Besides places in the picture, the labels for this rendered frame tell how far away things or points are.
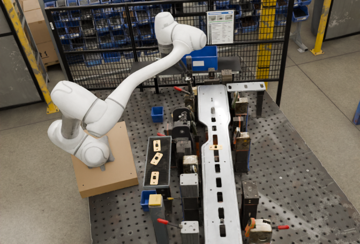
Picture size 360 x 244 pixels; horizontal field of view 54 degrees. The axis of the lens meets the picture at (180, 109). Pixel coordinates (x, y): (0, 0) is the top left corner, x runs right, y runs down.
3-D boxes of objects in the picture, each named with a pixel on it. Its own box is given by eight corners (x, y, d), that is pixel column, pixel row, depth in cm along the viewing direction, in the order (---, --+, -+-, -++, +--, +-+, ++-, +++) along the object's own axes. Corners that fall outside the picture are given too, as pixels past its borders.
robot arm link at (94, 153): (100, 169, 232) (97, 174, 211) (76, 154, 231) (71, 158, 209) (114, 148, 234) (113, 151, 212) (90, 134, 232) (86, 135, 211)
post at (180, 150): (188, 192, 238) (184, 151, 212) (181, 192, 238) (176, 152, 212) (188, 186, 241) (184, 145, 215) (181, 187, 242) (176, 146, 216)
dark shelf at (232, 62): (241, 74, 284) (241, 70, 283) (129, 79, 290) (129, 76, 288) (238, 59, 301) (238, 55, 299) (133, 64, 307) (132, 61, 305)
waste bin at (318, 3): (351, 35, 505) (364, -15, 458) (319, 42, 498) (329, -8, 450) (330, 20, 543) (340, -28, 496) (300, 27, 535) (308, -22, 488)
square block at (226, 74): (231, 109, 298) (232, 74, 274) (222, 110, 298) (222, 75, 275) (230, 104, 304) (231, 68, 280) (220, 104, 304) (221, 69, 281)
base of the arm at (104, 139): (90, 175, 237) (89, 176, 231) (80, 143, 237) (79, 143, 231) (117, 166, 240) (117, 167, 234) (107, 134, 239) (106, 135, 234)
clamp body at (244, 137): (250, 174, 245) (253, 139, 223) (232, 175, 246) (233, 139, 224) (248, 164, 252) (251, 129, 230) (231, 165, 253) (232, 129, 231)
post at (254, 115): (265, 117, 288) (269, 89, 269) (252, 117, 288) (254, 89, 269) (264, 112, 292) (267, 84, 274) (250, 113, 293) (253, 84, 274)
